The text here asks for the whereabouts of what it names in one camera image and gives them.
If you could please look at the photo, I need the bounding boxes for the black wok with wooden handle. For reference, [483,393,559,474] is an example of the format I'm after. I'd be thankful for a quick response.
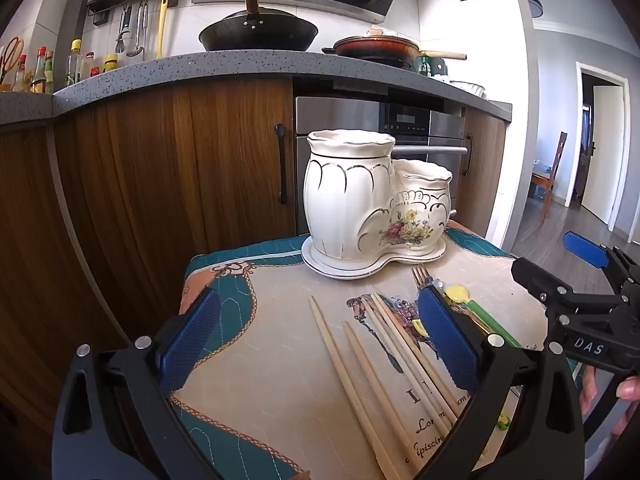
[198,0,319,53]

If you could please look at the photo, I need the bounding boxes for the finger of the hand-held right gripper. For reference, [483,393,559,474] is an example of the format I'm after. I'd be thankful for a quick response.
[562,231,640,302]
[510,257,629,322]

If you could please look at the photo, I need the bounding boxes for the yellow green plastic spoon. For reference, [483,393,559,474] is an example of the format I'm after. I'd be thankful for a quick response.
[444,283,522,349]

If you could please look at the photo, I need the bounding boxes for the printed quilted cloth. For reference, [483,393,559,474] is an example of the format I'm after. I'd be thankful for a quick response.
[170,225,546,480]

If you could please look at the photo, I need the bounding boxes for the wooden chopstick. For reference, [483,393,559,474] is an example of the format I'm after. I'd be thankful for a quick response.
[361,301,453,438]
[371,294,458,423]
[342,321,431,467]
[308,296,401,480]
[378,293,463,408]

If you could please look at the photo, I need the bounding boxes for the wooden cabinet door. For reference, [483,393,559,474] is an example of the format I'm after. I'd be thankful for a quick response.
[54,79,297,311]
[452,107,509,241]

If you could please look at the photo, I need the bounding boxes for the grey speckled countertop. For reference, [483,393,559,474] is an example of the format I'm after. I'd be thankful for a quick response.
[0,50,514,128]

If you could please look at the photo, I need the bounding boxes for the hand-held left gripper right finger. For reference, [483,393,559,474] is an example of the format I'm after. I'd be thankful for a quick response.
[415,285,586,480]

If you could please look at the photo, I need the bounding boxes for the wooden chair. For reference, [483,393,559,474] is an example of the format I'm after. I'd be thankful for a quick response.
[530,131,569,225]

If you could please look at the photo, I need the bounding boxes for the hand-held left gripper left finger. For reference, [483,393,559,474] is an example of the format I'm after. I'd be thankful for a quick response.
[51,287,222,480]

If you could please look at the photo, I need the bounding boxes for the white ceramic holder saucer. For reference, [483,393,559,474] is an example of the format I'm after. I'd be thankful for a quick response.
[301,232,447,281]

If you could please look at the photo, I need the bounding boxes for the white floral ceramic utensil holder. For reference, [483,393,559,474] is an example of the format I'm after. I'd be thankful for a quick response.
[303,129,454,260]

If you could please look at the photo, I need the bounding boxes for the clear oil bottle yellow cap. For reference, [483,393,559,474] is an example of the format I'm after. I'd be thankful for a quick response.
[64,38,84,89]

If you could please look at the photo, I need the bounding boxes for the white door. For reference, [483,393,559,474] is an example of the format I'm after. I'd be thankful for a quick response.
[580,84,626,226]

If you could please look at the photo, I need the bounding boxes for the hanging kitchen utensils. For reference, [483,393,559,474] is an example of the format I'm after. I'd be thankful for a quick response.
[155,0,170,61]

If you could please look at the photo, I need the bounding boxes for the person's right hand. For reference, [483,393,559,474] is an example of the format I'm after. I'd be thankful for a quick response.
[580,366,640,456]

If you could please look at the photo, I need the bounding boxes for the red-brown frying pan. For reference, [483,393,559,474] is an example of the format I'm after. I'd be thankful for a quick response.
[321,27,468,64]

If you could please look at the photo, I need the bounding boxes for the red-handled scissors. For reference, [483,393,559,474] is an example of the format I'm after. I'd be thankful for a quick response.
[0,36,24,86]

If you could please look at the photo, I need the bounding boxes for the stainless steel oven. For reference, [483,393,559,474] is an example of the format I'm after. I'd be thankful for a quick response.
[293,95,469,237]

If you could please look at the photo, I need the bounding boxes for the metal hanging ladle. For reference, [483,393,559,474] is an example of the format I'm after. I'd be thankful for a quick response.
[126,2,150,58]

